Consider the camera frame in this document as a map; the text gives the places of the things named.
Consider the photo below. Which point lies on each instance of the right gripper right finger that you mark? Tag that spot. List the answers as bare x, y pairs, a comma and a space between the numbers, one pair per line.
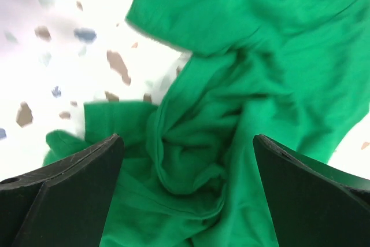
311, 203

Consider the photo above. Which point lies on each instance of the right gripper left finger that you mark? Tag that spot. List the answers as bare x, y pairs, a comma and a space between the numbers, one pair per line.
65, 203

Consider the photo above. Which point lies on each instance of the green t shirt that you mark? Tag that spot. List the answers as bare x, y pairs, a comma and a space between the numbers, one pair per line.
294, 70

